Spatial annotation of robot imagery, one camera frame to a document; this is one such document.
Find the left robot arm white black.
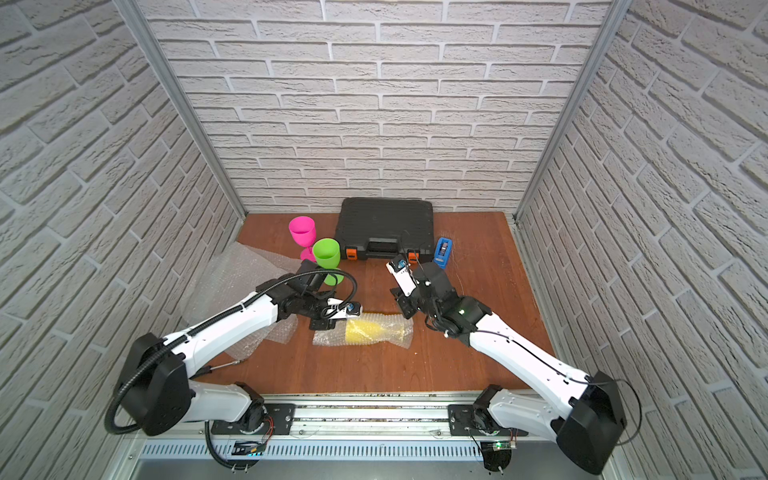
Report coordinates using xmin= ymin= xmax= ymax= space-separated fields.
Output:
xmin=104 ymin=271 xmax=361 ymax=436

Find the bubble wrap sheet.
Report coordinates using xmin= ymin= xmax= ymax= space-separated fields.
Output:
xmin=313 ymin=313 xmax=414 ymax=349

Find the black plastic tool case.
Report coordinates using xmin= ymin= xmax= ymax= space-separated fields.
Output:
xmin=334 ymin=197 xmax=435 ymax=263

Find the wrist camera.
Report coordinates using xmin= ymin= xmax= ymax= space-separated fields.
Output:
xmin=325 ymin=298 xmax=362 ymax=320
xmin=387 ymin=255 xmax=416 ymax=297

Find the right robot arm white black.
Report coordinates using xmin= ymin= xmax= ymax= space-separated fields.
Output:
xmin=387 ymin=256 xmax=627 ymax=475

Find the yellow plastic wine glass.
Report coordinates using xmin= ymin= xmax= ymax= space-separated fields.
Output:
xmin=344 ymin=319 xmax=397 ymax=345

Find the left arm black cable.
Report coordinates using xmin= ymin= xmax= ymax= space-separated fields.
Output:
xmin=104 ymin=268 xmax=359 ymax=436

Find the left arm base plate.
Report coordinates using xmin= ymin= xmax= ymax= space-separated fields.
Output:
xmin=210 ymin=403 xmax=296 ymax=436

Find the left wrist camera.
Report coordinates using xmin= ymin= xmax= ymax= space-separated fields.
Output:
xmin=325 ymin=298 xmax=362 ymax=320

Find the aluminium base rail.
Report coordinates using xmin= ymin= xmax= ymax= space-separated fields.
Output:
xmin=111 ymin=391 xmax=557 ymax=478

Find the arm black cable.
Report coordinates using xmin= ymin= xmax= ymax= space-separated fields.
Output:
xmin=431 ymin=311 xmax=643 ymax=448
xmin=104 ymin=268 xmax=359 ymax=436

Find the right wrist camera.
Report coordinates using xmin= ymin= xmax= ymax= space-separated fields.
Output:
xmin=387 ymin=255 xmax=416 ymax=297

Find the green plastic wine glass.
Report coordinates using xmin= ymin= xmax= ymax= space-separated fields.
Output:
xmin=312 ymin=238 xmax=344 ymax=286

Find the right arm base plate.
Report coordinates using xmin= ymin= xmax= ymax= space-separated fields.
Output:
xmin=447 ymin=404 xmax=529 ymax=439

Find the bubble wrap stack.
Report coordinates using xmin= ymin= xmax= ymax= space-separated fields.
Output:
xmin=182 ymin=242 xmax=301 ymax=360

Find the blue tape dispenser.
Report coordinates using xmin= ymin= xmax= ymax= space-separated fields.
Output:
xmin=433 ymin=237 xmax=453 ymax=269

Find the pink plastic wine glass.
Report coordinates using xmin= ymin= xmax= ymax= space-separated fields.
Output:
xmin=289 ymin=216 xmax=317 ymax=262

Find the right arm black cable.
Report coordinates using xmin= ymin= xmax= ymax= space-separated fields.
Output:
xmin=431 ymin=311 xmax=643 ymax=448

